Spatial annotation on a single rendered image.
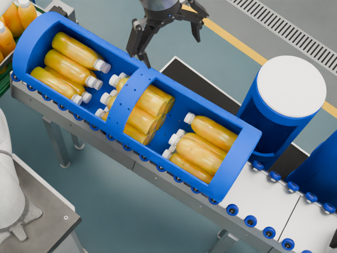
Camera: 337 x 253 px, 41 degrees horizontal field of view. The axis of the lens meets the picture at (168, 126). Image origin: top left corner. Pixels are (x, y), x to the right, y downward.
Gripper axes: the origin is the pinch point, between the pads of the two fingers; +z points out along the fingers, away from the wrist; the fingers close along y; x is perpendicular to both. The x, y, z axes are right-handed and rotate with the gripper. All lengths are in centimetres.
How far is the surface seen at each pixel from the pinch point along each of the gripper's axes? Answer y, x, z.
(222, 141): -8, 10, 54
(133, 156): 22, -7, 68
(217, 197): 3, 25, 55
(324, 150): -52, 20, 102
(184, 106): -4, -12, 62
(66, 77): 30, -41, 51
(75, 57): 23, -43, 46
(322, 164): -49, 25, 106
